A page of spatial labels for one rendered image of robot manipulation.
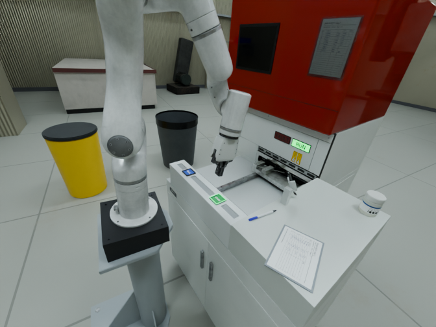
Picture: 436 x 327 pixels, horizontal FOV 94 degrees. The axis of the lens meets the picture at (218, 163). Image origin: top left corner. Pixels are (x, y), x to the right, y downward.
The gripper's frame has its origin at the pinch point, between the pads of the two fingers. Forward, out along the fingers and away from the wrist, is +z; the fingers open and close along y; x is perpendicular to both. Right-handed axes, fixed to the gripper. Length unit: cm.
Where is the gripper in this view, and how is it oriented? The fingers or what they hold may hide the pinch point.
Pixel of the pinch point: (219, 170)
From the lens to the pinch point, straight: 82.9
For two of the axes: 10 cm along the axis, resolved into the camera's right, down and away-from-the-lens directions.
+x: 6.0, 4.4, -6.7
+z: -2.3, 9.0, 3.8
